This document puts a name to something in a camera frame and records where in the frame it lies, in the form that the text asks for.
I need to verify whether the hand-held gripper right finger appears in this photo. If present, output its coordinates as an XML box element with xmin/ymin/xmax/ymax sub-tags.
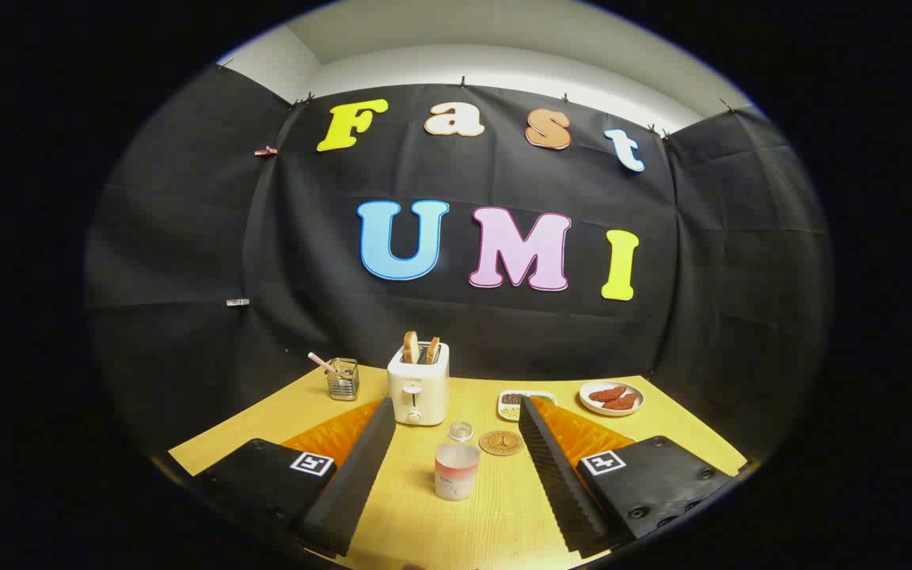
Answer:
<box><xmin>518</xmin><ymin>396</ymin><xmax>743</xmax><ymax>559</ymax></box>

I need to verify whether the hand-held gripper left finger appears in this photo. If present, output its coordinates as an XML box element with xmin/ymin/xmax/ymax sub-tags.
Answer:
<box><xmin>187</xmin><ymin>397</ymin><xmax>397</xmax><ymax>558</ymax></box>

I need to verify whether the round wooden coaster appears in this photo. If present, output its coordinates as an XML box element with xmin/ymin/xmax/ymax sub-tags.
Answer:
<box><xmin>478</xmin><ymin>430</ymin><xmax>525</xmax><ymax>457</ymax></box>

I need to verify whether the clear juice bottle pink label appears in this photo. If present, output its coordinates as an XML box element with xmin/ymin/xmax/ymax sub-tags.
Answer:
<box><xmin>434</xmin><ymin>421</ymin><xmax>481</xmax><ymax>502</ymax></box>

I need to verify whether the white round plate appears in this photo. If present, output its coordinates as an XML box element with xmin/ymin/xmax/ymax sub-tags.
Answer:
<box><xmin>579</xmin><ymin>381</ymin><xmax>645</xmax><ymax>417</ymax></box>

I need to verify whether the white divided dish of beans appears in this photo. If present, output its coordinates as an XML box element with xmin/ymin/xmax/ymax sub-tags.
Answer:
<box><xmin>497</xmin><ymin>389</ymin><xmax>557</xmax><ymax>422</ymax></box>

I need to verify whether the white toaster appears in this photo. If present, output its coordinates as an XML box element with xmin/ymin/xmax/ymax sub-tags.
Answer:
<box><xmin>387</xmin><ymin>342</ymin><xmax>450</xmax><ymax>427</ymax></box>

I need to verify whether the wooden table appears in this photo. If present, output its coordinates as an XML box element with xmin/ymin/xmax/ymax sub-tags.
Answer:
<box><xmin>169</xmin><ymin>366</ymin><xmax>748</xmax><ymax>570</ymax></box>

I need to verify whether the metal wire holder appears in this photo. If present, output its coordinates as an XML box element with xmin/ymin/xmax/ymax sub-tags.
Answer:
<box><xmin>326</xmin><ymin>358</ymin><xmax>360</xmax><ymax>401</ymax></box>

